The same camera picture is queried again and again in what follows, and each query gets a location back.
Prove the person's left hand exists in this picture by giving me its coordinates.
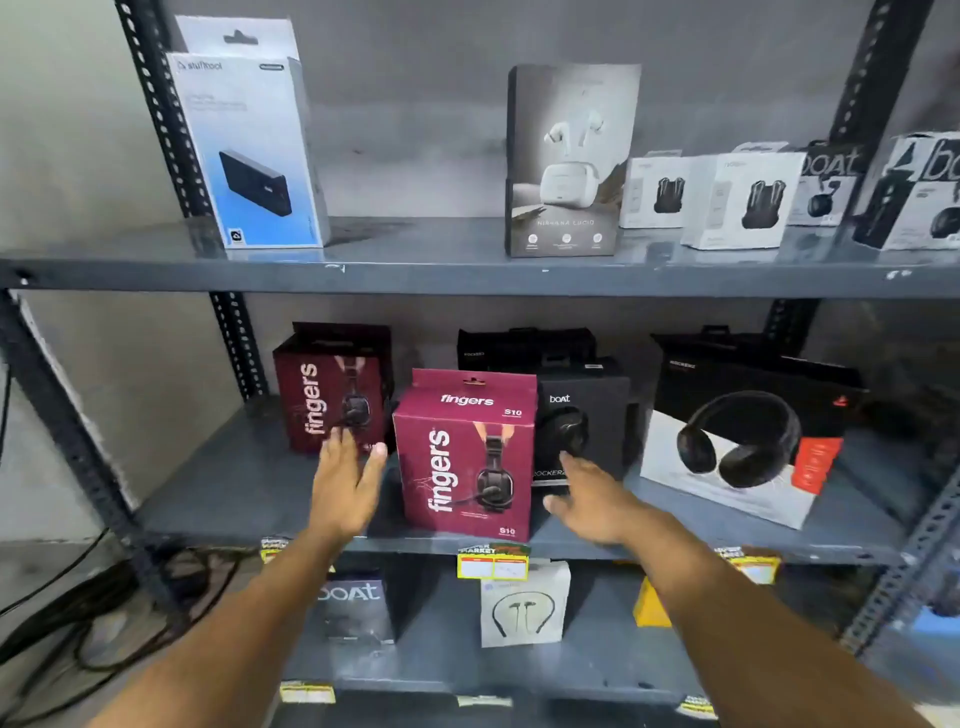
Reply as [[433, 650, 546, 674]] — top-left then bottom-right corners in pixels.
[[309, 427, 389, 544]]

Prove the person's right hand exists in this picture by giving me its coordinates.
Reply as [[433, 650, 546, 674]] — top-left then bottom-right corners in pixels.
[[542, 451, 662, 549]]

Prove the person's left forearm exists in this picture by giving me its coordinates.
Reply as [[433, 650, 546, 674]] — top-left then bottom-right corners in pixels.
[[88, 525, 363, 728]]

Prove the person's right forearm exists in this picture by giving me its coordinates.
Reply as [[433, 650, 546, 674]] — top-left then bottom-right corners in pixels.
[[619, 525, 936, 728]]

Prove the maroon headset box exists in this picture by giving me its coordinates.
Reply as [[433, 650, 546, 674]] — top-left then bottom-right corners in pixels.
[[392, 367, 540, 543], [271, 321, 396, 456]]

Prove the white neckband earphone box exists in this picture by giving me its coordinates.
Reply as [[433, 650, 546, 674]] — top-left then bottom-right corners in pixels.
[[480, 560, 573, 649]]

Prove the yellow product box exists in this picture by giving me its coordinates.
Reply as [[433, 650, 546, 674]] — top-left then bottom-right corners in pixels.
[[632, 575, 675, 630]]

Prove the black grey product box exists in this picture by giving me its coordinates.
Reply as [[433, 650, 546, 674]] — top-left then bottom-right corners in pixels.
[[318, 573, 397, 647]]

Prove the large black white headphone box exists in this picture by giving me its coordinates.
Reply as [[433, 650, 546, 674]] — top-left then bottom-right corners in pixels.
[[639, 358, 869, 532], [650, 324, 815, 370]]

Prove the grey metal shelf rack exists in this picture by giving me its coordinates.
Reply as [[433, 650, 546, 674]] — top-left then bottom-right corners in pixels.
[[0, 0, 960, 728]]

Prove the white blue power bank box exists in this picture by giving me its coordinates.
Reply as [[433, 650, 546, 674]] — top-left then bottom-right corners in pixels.
[[165, 51, 332, 250]]

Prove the small white earbuds box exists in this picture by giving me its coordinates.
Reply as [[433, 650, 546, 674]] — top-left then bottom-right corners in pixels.
[[680, 151, 808, 252], [620, 153, 696, 231]]

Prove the grey white earbuds box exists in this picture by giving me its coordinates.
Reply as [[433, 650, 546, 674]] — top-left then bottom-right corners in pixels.
[[505, 63, 643, 258]]

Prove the black white earbuds box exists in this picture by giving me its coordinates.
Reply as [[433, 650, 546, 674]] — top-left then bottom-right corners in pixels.
[[852, 132, 960, 252], [786, 141, 865, 228]]

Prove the black floor cables bundle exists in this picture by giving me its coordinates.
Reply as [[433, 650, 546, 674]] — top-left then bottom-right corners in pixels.
[[0, 525, 258, 725]]

